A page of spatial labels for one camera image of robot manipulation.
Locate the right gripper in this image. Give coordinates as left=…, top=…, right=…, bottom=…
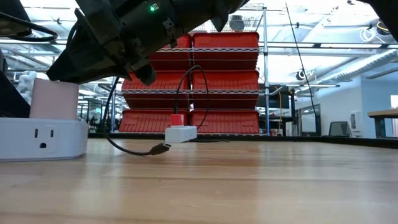
left=45, top=0, right=189, bottom=86

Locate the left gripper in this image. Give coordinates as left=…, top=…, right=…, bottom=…
left=0, top=0, right=31, bottom=119

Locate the pink USB charger adapter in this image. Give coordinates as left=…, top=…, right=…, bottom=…
left=29, top=77, right=80, bottom=121

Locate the square white outlet hub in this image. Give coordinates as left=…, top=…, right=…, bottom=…
left=0, top=117, right=90, bottom=163

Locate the red USB charger adapter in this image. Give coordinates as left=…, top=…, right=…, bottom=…
left=170, top=113, right=185, bottom=127

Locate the long white power strip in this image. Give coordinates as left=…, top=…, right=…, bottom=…
left=164, top=125, right=198, bottom=144

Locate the red plastic storage bin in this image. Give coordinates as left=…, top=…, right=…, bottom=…
left=118, top=108, right=190, bottom=134
left=148, top=33, right=193, bottom=72
left=190, top=109, right=261, bottom=135
left=192, top=31, right=261, bottom=72
left=121, top=70, right=192, bottom=110
left=192, top=70, right=261, bottom=110

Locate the grey chair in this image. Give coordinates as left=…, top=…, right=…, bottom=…
left=328, top=121, right=354, bottom=138

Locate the black ceiling device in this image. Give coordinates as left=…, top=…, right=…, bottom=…
left=375, top=20, right=389, bottom=35

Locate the wooden table with black leg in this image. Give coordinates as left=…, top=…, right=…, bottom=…
left=367, top=108, right=398, bottom=138

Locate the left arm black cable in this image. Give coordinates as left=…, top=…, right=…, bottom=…
left=0, top=11, right=59, bottom=43

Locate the chrome wire shelf rack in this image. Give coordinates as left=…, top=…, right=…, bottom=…
left=110, top=3, right=272, bottom=137

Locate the yellow hanging cable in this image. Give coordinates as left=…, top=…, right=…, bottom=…
left=277, top=91, right=283, bottom=125

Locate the black aluminium table frame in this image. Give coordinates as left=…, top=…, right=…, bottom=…
left=88, top=131, right=398, bottom=149

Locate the thin black hanging cable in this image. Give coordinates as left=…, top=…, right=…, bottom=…
left=285, top=2, right=318, bottom=135

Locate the white wall dispenser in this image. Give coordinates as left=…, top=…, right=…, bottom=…
left=349, top=110, right=365, bottom=138

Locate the white ceiling duct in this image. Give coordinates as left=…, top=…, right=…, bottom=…
left=329, top=49, right=398, bottom=85

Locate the white cable coil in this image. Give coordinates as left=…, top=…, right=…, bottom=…
left=360, top=27, right=379, bottom=43

